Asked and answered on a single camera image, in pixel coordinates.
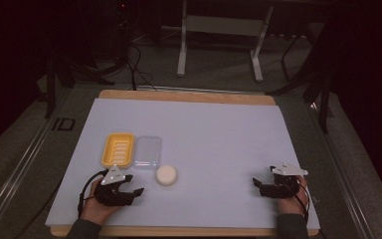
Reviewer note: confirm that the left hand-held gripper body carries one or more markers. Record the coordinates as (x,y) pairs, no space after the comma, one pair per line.
(112,194)

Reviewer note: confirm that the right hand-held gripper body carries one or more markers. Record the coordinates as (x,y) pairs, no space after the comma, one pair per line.
(283,187)

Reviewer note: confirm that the yellow soap dish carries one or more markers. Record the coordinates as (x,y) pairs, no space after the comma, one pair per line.
(117,150)

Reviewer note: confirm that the clear plastic lid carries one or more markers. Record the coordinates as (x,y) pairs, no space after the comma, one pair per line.
(148,151)

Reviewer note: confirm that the round white soap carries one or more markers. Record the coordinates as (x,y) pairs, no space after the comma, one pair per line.
(166,175)

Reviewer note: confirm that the person's right hand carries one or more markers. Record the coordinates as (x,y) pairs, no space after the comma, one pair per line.
(291,205)

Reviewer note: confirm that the person's left hand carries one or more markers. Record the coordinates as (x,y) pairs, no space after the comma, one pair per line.
(96,209)

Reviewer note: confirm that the pale blue foam mat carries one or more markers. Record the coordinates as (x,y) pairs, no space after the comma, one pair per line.
(212,149)

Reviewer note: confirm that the black tripod stand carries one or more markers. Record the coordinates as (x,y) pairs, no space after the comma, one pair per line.
(63,73)
(315,86)

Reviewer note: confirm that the wooden table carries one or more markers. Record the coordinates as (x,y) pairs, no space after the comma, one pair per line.
(185,96)

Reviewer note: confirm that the white metal stand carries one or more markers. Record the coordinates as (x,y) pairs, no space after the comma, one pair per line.
(224,25)

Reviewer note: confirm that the metal floor rail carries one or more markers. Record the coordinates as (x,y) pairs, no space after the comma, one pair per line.
(344,179)
(16,172)

